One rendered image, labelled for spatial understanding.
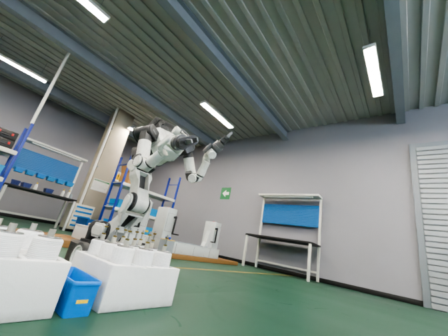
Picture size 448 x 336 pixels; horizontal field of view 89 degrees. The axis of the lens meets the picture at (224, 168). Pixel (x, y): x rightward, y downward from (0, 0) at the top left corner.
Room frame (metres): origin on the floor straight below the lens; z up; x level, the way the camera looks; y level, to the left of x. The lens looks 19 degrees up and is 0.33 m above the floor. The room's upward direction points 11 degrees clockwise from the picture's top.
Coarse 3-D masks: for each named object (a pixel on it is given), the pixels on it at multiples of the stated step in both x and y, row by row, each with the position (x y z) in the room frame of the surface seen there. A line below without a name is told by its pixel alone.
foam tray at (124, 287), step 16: (80, 256) 1.26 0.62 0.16; (96, 256) 1.25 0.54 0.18; (96, 272) 1.13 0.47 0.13; (112, 272) 1.06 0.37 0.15; (128, 272) 1.12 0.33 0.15; (144, 272) 1.18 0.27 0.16; (160, 272) 1.26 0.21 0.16; (176, 272) 1.34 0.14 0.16; (112, 288) 1.08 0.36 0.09; (128, 288) 1.14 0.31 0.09; (144, 288) 1.20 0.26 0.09; (160, 288) 1.28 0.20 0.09; (96, 304) 1.08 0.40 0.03; (112, 304) 1.10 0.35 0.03; (128, 304) 1.15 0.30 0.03; (144, 304) 1.22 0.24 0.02; (160, 304) 1.30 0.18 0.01
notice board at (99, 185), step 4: (96, 180) 6.80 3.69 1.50; (100, 180) 6.89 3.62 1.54; (92, 184) 6.76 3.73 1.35; (96, 184) 6.84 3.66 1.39; (100, 184) 6.92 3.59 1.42; (104, 184) 7.00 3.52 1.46; (108, 184) 7.09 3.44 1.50; (92, 188) 6.79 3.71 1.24; (96, 188) 6.87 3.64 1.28; (100, 188) 6.95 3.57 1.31; (104, 188) 7.03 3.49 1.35; (104, 192) 7.07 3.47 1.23
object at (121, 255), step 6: (114, 252) 1.13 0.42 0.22; (120, 252) 1.12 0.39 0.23; (126, 252) 1.13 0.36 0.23; (132, 252) 1.15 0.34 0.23; (114, 258) 1.12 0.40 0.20; (120, 258) 1.12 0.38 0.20; (126, 258) 1.13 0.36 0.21; (132, 258) 1.17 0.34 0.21; (120, 264) 1.12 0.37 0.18; (126, 264) 1.14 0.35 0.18
